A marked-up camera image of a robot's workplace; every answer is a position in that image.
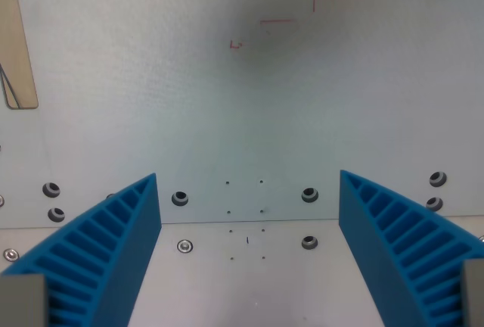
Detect thin dark cable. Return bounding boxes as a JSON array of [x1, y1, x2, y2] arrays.
[[0, 63, 19, 109]]

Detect light wooden board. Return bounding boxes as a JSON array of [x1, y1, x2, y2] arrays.
[[0, 0, 39, 111]]

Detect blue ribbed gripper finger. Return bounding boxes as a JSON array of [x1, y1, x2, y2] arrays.
[[0, 172, 163, 327], [337, 169, 484, 327]]

